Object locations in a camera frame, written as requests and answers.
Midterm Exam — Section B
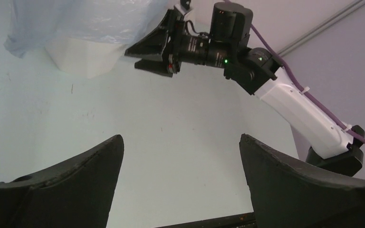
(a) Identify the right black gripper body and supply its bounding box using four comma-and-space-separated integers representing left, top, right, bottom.
165, 1, 253, 76

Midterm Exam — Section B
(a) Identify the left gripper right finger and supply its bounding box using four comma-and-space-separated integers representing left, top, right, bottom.
239, 134, 365, 228

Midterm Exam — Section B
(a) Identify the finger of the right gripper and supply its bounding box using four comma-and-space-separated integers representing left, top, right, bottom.
134, 59, 173, 77

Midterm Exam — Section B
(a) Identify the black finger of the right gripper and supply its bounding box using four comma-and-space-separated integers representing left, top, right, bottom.
125, 19, 169, 62

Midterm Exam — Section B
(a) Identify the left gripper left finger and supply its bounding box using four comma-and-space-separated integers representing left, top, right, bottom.
0, 135, 124, 228

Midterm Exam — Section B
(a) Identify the white translucent trash bin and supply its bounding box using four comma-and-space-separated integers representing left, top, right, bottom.
45, 37, 127, 79

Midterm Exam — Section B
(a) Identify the blue plastic trash bag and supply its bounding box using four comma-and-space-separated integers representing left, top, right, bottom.
4, 0, 168, 58

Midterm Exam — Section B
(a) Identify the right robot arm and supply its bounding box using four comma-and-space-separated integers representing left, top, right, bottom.
125, 1, 364, 177

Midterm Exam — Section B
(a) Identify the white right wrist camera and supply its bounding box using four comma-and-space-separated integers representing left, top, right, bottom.
173, 0, 195, 23

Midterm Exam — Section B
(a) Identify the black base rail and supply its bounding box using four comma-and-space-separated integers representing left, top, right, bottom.
161, 212, 258, 228

